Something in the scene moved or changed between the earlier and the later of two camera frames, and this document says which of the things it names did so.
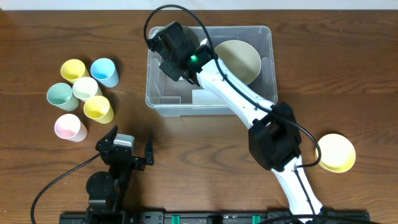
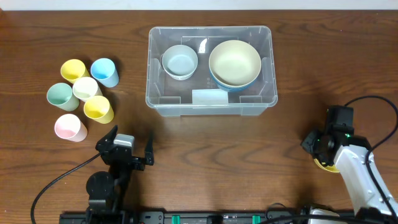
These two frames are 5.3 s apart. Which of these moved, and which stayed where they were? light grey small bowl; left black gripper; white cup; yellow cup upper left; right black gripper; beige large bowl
Moved: light grey small bowl; right black gripper
Stayed: beige large bowl; white cup; yellow cup upper left; left black gripper
